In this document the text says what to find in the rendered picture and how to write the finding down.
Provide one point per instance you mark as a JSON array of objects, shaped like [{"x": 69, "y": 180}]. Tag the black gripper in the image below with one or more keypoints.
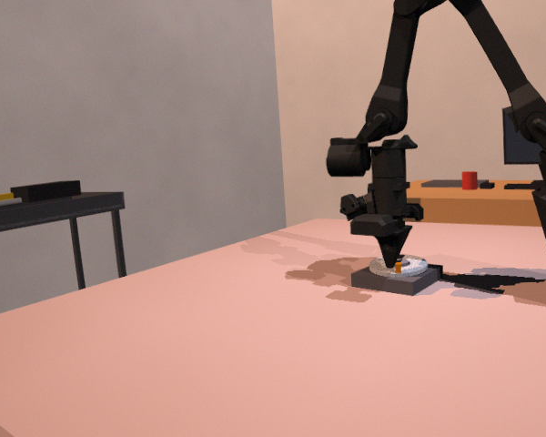
[{"x": 390, "y": 199}]

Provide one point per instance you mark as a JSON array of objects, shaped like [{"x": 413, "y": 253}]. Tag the white round flange plate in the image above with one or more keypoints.
[{"x": 416, "y": 266}]

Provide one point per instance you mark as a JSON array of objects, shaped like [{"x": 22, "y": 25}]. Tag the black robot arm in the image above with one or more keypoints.
[{"x": 388, "y": 109}]

